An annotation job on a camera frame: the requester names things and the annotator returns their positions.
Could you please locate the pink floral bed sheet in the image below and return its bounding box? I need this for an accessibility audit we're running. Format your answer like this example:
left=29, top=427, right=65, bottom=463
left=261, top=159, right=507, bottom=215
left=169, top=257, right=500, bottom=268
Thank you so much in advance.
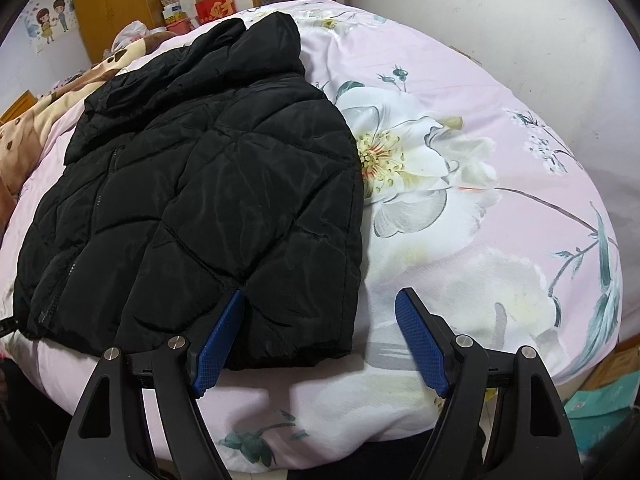
left=0, top=0, right=626, bottom=461

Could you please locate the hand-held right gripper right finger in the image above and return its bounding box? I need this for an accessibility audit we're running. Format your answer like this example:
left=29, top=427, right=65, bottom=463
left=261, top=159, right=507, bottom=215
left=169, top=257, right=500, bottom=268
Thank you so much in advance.
left=395, top=287, right=583, bottom=480

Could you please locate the brown dog print blanket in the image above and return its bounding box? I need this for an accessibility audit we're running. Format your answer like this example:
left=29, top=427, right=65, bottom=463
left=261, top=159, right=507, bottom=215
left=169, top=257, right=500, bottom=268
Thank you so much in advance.
left=0, top=30, right=181, bottom=216

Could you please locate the flat cardboard box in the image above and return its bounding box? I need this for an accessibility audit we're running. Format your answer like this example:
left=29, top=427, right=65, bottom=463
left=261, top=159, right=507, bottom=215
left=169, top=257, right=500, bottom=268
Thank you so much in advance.
left=582, top=337, right=640, bottom=392

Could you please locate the black puffer jacket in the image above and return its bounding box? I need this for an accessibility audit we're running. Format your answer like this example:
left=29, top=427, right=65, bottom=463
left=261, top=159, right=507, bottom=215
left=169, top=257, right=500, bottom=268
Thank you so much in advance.
left=12, top=11, right=365, bottom=371

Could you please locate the wooden headboard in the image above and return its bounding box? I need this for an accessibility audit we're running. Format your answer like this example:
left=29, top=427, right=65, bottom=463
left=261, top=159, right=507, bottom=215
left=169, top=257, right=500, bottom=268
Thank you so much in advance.
left=0, top=90, right=39, bottom=126

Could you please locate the large red gift box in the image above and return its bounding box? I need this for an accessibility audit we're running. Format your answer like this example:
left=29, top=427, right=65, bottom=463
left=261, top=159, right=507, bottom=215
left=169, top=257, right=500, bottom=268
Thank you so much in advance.
left=195, top=0, right=236, bottom=26

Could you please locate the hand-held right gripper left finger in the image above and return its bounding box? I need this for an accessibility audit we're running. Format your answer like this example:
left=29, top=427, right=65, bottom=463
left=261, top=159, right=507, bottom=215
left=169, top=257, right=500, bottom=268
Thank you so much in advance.
left=57, top=290, right=248, bottom=480

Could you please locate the cartoon couple wall poster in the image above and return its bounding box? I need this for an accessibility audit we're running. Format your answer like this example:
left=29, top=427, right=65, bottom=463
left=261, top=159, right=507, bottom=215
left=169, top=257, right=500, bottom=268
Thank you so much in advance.
left=22, top=0, right=81, bottom=54

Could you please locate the wooden wardrobe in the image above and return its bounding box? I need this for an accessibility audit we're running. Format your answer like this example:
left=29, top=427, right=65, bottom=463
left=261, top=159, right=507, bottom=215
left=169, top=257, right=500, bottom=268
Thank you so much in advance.
left=67, top=0, right=167, bottom=64

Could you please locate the white plastic bag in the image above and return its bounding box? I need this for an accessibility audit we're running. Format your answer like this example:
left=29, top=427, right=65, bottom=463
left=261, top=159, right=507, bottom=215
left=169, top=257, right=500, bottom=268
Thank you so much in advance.
left=112, top=20, right=152, bottom=52

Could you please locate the teal paper bag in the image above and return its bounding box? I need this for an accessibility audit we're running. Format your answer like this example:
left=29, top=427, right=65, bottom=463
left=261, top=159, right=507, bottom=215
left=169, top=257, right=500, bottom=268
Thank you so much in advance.
left=562, top=380, right=632, bottom=422

